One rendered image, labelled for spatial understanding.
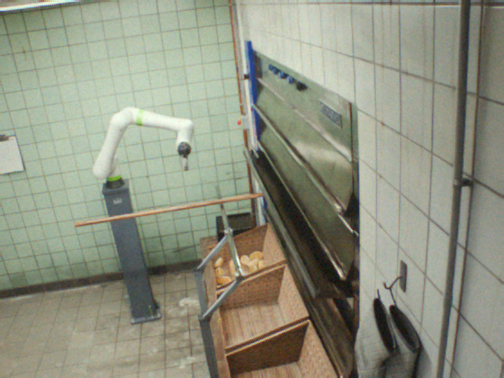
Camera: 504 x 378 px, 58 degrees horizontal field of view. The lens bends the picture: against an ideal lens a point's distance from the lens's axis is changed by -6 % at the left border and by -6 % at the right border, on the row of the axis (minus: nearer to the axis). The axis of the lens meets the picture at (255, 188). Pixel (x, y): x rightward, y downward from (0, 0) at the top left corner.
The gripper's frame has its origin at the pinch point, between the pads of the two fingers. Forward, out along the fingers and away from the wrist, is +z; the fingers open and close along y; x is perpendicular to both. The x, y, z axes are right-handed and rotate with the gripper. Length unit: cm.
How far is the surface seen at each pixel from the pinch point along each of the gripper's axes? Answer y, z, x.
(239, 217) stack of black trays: 71, -52, -35
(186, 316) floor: 149, -39, 21
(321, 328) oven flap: 54, 119, -53
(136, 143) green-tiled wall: 16, -115, 43
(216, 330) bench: 91, 59, -3
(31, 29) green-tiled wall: -92, -114, 111
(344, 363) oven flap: 51, 147, -55
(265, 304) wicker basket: 90, 42, -36
